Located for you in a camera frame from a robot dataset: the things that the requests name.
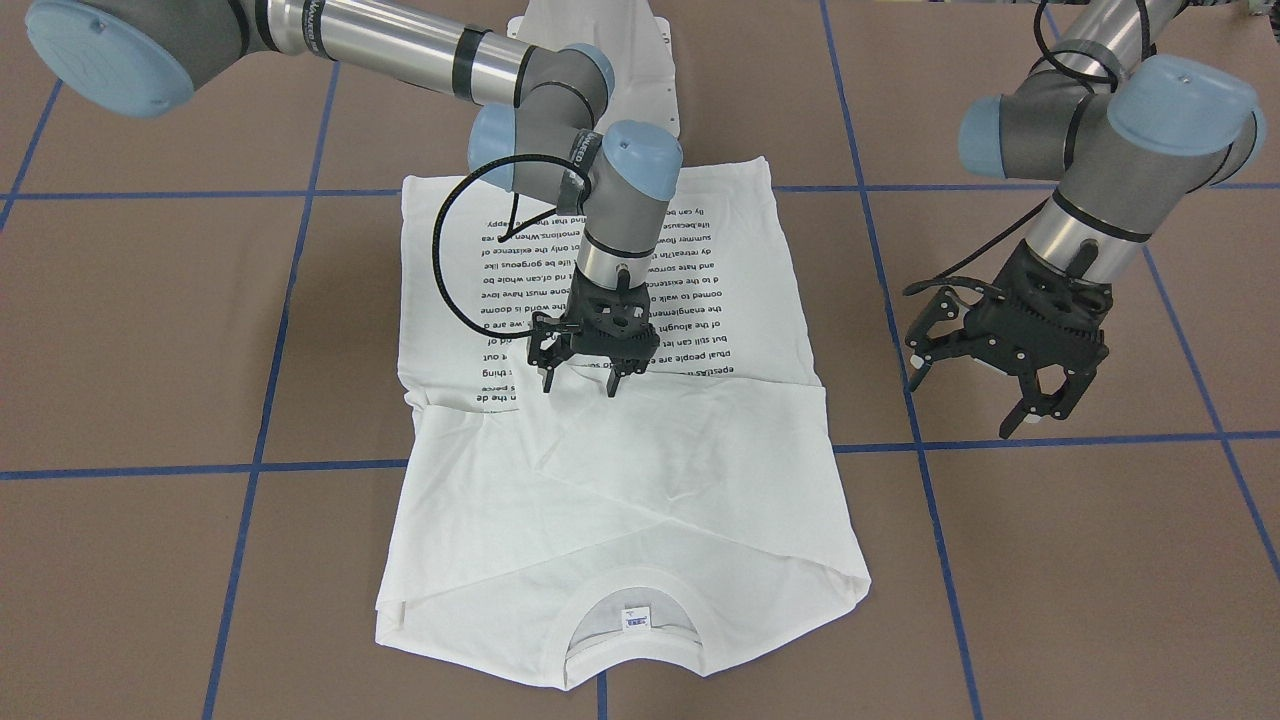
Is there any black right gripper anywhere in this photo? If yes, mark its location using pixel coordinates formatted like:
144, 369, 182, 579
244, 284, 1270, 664
527, 269, 659, 398

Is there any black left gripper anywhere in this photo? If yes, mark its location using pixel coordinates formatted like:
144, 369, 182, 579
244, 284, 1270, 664
904, 242, 1114, 439

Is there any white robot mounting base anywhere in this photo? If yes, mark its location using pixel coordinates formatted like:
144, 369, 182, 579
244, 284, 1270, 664
506, 1, 680, 137

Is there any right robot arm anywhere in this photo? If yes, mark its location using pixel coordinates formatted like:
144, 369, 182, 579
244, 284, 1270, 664
26, 1, 684, 397

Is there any white long-sleeve printed shirt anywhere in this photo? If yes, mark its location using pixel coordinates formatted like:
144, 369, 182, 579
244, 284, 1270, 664
375, 158, 870, 689

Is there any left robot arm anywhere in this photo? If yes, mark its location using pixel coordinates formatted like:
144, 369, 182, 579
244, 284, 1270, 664
905, 1, 1267, 438

